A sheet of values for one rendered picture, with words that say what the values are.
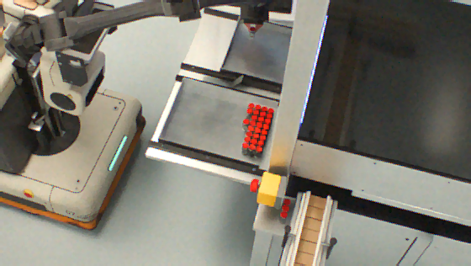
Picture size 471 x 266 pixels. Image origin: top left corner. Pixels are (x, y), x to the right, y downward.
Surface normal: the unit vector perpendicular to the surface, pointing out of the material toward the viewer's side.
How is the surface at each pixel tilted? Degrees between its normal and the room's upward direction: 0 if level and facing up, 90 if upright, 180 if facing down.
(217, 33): 0
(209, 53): 0
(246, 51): 0
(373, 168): 90
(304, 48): 90
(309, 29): 90
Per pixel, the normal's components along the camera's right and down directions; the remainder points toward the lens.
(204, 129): 0.04, -0.55
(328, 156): -0.26, 0.80
